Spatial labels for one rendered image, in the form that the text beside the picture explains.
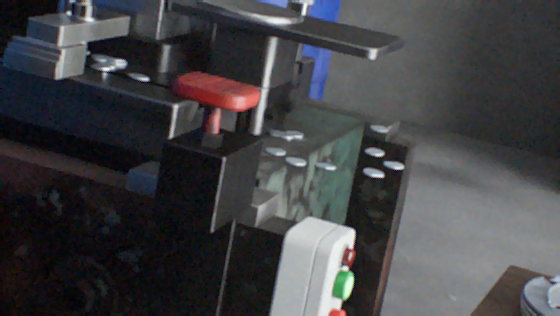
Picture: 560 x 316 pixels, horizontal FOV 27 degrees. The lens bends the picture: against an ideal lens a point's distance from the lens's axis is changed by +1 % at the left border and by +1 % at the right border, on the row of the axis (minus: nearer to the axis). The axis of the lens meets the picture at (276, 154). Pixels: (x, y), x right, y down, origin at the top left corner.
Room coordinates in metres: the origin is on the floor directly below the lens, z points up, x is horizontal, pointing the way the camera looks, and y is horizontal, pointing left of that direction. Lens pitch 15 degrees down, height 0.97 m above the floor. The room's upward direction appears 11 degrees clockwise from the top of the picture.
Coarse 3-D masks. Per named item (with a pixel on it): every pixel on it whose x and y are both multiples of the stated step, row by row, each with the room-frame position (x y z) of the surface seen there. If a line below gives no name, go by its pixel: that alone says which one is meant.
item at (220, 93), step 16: (176, 80) 0.99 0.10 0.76; (192, 80) 1.00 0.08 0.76; (208, 80) 1.01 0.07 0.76; (224, 80) 1.02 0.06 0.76; (192, 96) 0.98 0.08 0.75; (208, 96) 0.98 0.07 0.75; (224, 96) 0.97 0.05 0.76; (240, 96) 0.98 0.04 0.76; (256, 96) 1.00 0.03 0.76; (208, 112) 1.00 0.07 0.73; (208, 128) 1.00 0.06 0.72
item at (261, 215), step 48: (0, 144) 1.17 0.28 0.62; (0, 192) 1.14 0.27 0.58; (48, 192) 1.13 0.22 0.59; (96, 192) 1.11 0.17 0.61; (144, 192) 1.09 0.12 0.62; (0, 240) 1.15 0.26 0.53; (48, 240) 1.13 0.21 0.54; (96, 240) 1.11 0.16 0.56; (144, 240) 1.09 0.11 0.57; (240, 240) 1.06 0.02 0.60; (0, 288) 1.14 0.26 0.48; (48, 288) 1.11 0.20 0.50; (96, 288) 1.10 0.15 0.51; (144, 288) 1.10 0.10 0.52; (240, 288) 1.06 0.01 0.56
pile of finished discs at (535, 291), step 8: (536, 280) 1.78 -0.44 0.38; (544, 280) 1.80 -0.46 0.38; (552, 280) 1.81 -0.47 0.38; (528, 288) 1.74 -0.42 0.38; (536, 288) 1.75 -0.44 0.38; (544, 288) 1.76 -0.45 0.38; (528, 296) 1.71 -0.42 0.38; (536, 296) 1.71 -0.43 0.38; (544, 296) 1.72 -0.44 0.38; (520, 304) 1.71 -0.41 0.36; (528, 304) 1.68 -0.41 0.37; (536, 304) 1.68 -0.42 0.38; (544, 304) 1.69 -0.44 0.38; (520, 312) 1.70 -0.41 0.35; (528, 312) 1.66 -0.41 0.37; (536, 312) 1.65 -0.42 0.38; (544, 312) 1.65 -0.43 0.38; (552, 312) 1.66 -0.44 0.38
